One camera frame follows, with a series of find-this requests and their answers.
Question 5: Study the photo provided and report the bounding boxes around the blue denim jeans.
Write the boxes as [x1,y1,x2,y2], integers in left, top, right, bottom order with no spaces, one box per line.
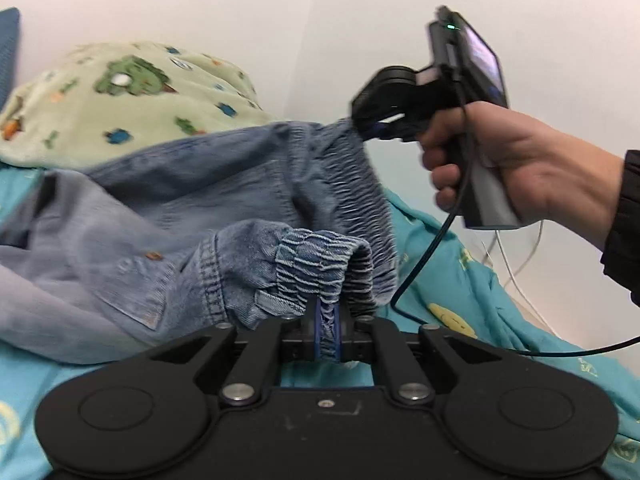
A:
[1,120,397,364]

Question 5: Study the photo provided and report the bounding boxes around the black sleeve forearm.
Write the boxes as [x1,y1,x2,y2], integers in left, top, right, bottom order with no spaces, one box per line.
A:
[601,150,640,307]

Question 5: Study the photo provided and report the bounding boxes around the person's right hand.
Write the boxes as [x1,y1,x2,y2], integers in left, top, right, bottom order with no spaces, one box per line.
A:
[419,102,624,250]

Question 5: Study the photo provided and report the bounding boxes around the green cartoon fleece blanket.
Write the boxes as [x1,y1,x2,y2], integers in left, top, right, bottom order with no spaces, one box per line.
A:
[1,41,276,169]

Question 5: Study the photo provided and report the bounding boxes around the blue covered chair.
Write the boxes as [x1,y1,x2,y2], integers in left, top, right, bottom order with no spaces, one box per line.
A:
[0,8,21,107]

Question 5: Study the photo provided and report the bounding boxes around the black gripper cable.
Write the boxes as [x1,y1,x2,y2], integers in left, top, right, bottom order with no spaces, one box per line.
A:
[389,79,640,359]

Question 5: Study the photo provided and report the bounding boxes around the white wall cables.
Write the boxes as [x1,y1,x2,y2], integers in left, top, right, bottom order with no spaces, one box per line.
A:
[480,219,576,346]

